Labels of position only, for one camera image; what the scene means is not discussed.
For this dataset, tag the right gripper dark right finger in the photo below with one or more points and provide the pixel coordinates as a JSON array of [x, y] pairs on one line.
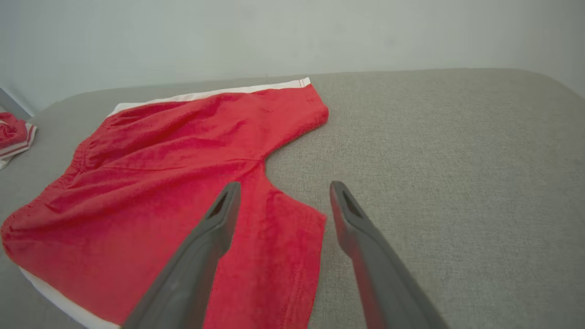
[[384, 274]]

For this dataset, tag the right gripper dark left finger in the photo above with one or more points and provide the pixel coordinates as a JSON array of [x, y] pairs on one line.
[[192, 274]]

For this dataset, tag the red shorts with white trim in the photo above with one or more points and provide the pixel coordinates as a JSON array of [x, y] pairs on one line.
[[160, 183]]

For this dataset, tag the red jersey with white sleeves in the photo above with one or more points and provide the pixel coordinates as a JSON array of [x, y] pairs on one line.
[[13, 135]]

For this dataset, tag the grey fabric sofa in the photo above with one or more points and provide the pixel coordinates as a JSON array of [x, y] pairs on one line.
[[457, 183]]

